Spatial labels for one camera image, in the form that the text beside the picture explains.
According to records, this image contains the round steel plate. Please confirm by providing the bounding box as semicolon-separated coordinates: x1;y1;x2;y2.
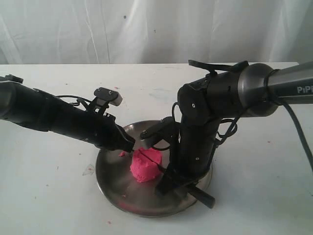
94;121;213;218

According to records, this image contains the white backdrop curtain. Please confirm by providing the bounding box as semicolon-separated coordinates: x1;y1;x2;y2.
0;0;313;64

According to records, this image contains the pink dough lump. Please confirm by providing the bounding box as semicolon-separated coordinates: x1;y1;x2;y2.
130;148;162;183

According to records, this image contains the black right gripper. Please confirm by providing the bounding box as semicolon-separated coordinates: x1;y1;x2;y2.
156;119;220;196

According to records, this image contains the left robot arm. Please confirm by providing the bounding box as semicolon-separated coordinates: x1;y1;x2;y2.
0;74;135;152

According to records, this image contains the black knife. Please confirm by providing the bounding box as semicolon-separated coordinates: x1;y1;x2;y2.
140;150;216;209

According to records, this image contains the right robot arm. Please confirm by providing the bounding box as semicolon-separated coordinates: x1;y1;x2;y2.
157;60;313;194

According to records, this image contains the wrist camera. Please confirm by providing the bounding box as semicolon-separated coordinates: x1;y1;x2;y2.
87;87;123;116
140;117;180;149

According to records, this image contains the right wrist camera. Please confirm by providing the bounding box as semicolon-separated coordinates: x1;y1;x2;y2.
140;117;180;149

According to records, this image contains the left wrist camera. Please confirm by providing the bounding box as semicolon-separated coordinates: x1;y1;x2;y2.
87;87;123;116

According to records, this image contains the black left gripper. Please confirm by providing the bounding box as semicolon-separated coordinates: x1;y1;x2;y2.
83;114;135;152

